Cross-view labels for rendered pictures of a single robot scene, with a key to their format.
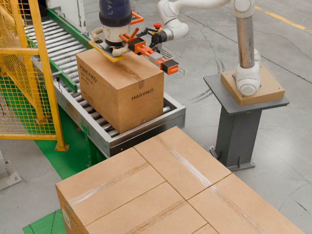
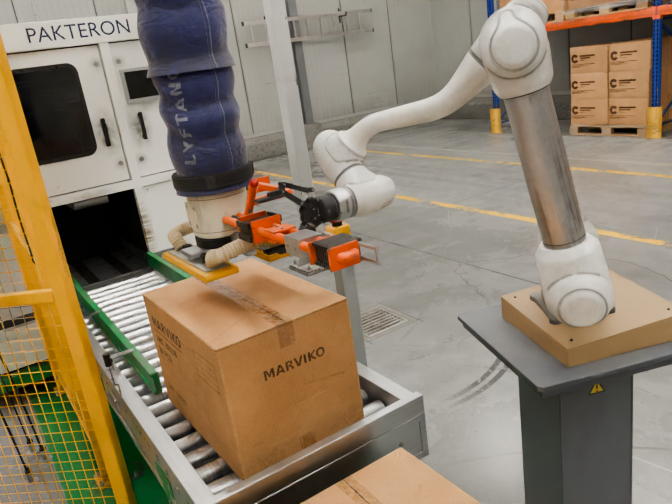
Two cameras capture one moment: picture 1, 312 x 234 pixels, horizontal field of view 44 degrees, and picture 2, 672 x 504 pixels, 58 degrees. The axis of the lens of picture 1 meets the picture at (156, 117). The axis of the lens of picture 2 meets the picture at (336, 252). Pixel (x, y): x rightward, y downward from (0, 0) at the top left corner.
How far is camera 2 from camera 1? 1.17 m
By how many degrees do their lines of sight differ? 22
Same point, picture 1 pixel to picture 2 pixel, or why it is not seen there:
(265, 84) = (626, 304)
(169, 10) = (340, 147)
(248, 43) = (554, 170)
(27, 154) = not seen: outside the picture
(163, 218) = not seen: outside the picture
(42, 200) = not seen: outside the picture
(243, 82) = (566, 286)
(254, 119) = (617, 410)
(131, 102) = (265, 388)
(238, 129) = (578, 444)
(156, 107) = (341, 401)
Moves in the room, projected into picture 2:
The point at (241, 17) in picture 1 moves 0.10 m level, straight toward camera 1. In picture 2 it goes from (519, 94) to (518, 98)
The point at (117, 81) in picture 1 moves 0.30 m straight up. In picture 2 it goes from (222, 332) to (198, 221)
